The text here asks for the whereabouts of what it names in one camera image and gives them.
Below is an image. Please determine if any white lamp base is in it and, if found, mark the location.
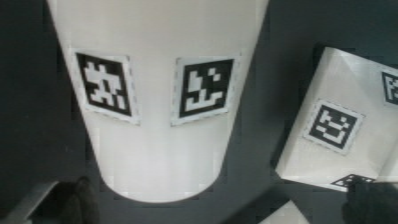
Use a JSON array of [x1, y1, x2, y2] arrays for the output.
[[275, 47, 398, 191]]

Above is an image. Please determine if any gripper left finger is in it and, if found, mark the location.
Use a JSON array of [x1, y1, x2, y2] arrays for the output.
[[0, 176, 99, 224]]

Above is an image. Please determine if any white lamp shade cone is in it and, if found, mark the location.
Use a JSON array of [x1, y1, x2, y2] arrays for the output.
[[44, 0, 269, 203]]

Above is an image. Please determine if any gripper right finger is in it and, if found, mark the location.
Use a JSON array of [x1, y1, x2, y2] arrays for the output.
[[342, 180, 398, 224]]

